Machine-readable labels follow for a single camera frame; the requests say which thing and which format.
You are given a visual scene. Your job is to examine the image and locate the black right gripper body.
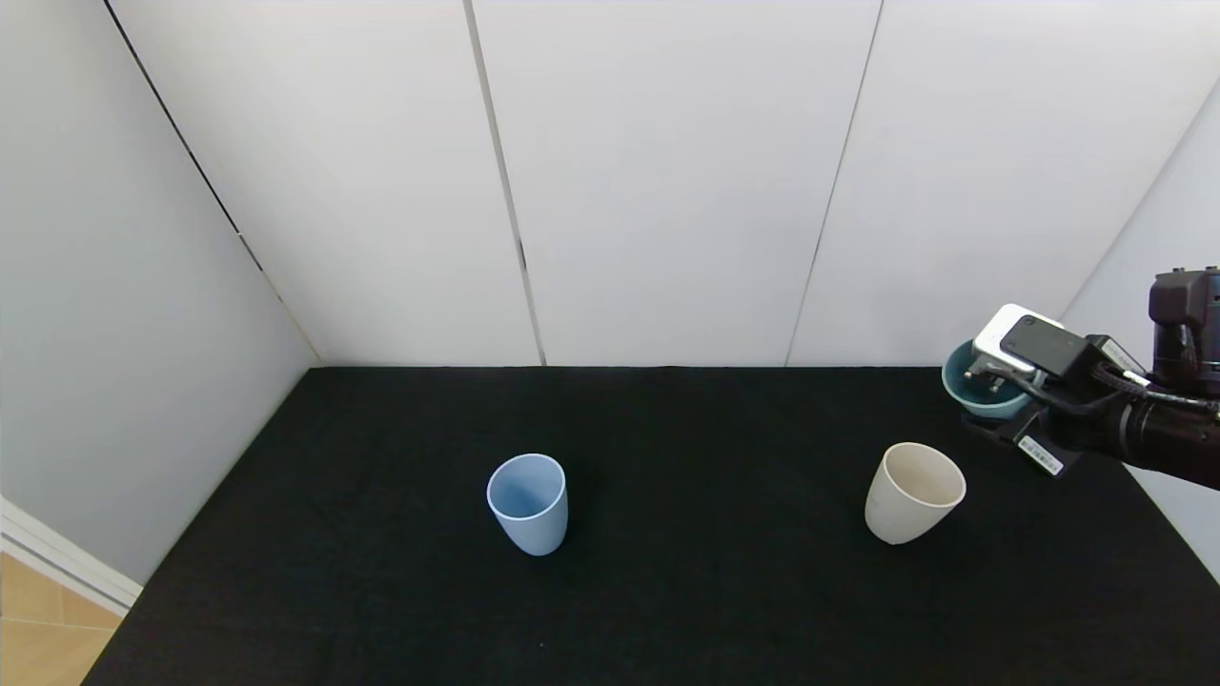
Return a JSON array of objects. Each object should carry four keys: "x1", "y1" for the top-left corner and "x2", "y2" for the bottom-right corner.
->
[{"x1": 1011, "y1": 333, "x2": 1149, "y2": 479}]

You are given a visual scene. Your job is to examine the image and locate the teal green plastic cup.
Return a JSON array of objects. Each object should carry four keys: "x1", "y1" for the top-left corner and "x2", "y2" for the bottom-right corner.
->
[{"x1": 942, "y1": 338, "x2": 1035, "y2": 420}]

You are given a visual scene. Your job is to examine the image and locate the beige plastic cup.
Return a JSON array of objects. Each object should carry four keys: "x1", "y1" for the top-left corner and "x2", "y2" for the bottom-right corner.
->
[{"x1": 864, "y1": 441, "x2": 967, "y2": 546}]

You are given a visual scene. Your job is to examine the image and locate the light blue plastic cup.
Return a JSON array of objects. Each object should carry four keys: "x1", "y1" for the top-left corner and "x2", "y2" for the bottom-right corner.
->
[{"x1": 486, "y1": 453, "x2": 569, "y2": 556}]

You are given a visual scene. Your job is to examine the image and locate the black table cloth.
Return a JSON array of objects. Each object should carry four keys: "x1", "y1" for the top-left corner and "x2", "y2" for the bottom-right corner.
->
[{"x1": 84, "y1": 367, "x2": 1220, "y2": 686}]

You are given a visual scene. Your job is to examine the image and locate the white floor trim strip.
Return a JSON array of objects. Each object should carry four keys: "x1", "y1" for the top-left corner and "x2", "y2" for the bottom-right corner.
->
[{"x1": 0, "y1": 494, "x2": 144, "y2": 615}]

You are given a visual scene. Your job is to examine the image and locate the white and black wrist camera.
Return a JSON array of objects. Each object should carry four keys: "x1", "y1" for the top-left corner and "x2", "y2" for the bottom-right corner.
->
[{"x1": 972, "y1": 303, "x2": 1092, "y2": 382}]

